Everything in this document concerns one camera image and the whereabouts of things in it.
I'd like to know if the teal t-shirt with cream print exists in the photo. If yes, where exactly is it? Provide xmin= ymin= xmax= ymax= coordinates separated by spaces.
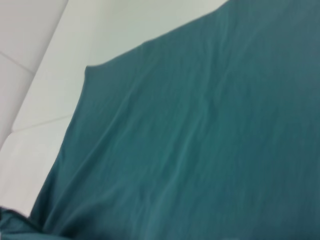
xmin=0 ymin=0 xmax=320 ymax=240

